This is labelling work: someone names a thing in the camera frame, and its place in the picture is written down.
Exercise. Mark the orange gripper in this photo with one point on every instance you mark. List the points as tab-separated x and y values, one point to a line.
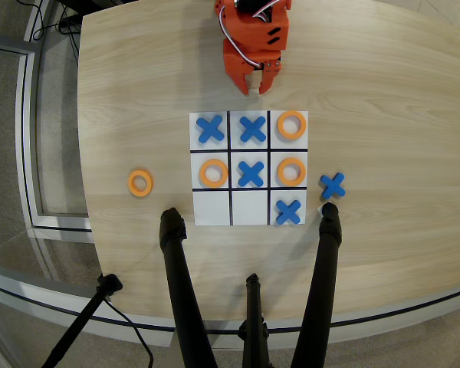
238	63

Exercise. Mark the blue foam cross piece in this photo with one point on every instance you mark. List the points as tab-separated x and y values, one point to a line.
252	129
210	130
332	186
251	174
288	212

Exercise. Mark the white tic-tac-toe grid sheet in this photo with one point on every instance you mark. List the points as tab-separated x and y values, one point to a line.
249	209

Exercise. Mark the small white paper tag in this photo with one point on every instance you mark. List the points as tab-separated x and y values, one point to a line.
319	210

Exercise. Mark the thick black tripod leg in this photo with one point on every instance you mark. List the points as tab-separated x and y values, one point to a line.
322	276
180	276

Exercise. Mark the thin black tripod leg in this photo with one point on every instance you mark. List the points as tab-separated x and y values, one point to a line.
254	306

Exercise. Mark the slim black stand leg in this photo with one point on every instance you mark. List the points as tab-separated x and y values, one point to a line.
80	324

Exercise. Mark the grey metal glass frame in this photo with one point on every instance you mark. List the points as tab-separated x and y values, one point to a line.
27	153

